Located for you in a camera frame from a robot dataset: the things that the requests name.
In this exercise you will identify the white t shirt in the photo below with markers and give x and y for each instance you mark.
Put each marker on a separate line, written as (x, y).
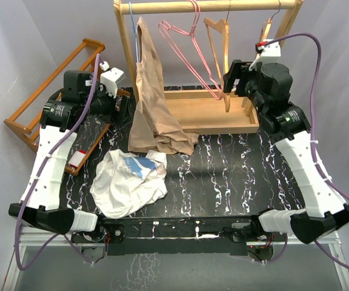
(125, 182)

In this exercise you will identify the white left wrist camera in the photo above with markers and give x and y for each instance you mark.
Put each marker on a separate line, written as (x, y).
(110, 78)

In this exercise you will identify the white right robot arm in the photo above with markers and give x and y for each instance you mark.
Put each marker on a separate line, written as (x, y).
(268, 86)

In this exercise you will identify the white red small box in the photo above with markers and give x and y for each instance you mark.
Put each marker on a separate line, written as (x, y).
(77, 158)

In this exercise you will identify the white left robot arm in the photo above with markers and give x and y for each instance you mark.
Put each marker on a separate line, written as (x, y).
(39, 205)

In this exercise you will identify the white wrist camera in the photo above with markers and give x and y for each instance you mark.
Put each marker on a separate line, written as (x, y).
(110, 78)
(266, 53)

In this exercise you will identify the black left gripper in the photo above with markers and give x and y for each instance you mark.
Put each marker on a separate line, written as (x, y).
(113, 115)

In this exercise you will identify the orange wooden shelf rack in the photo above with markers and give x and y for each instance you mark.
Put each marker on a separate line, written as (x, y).
(29, 134)

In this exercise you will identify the wooden clothes rack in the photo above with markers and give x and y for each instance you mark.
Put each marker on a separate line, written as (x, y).
(196, 110)

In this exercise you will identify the light wooden hanger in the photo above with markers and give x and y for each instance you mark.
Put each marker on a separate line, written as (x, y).
(265, 31)

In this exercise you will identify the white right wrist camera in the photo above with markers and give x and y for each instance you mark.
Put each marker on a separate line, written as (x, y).
(266, 53)

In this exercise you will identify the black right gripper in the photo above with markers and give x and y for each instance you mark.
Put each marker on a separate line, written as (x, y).
(234, 74)

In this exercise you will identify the beige t shirt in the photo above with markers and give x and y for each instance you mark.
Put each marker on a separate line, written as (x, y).
(154, 127)

